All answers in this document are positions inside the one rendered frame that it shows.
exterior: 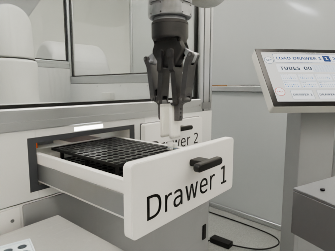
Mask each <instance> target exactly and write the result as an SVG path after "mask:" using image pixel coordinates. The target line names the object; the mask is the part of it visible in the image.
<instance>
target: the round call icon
mask: <svg viewBox="0 0 335 251"><path fill-rule="evenodd" d="M273 88H274V91H275V94H276V96H287V94H286V92H285V89H284V87H273Z"/></svg>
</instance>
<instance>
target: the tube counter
mask: <svg viewBox="0 0 335 251"><path fill-rule="evenodd" d="M302 67H303V69H304V71H305V72H335V65H307V64H302Z"/></svg>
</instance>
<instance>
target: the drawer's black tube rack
mask: <svg viewBox="0 0 335 251"><path fill-rule="evenodd" d="M167 148H168V146H165V145H159V144H153V143H147V142H141V141H135V140H129V139H123V138H117V137H111V138H105V139H99V140H93V141H86V142H81V143H74V144H68V145H62V146H56V147H52V148H51V150H53V151H57V152H60V158H61V159H64V160H68V161H71V162H74V163H78V164H81V165H84V166H88V167H91V168H94V169H98V170H101V171H105V172H108V173H111V174H115V175H118V176H121V177H123V166H122V167H119V168H115V167H112V166H110V163H111V162H115V161H119V160H123V159H127V158H131V157H135V156H139V155H143V154H147V153H151V152H155V151H159V150H164V149H167ZM64 154H68V155H72V156H71V157H66V158H64Z"/></svg>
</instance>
